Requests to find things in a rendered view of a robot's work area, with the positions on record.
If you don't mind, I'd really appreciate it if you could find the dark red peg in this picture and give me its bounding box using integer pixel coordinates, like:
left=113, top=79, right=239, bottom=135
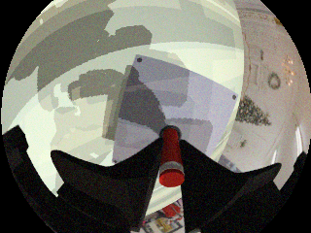
left=159, top=128, right=184, bottom=187

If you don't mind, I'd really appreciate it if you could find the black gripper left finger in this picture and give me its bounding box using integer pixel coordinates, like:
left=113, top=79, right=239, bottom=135
left=51, top=137, right=164, bottom=233

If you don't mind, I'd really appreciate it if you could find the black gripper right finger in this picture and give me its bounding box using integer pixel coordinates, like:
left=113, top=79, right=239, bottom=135
left=179, top=140, right=283, bottom=233

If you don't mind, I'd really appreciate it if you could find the pale grey flat panel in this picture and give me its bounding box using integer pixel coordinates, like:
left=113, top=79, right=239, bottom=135
left=112, top=54, right=238, bottom=164

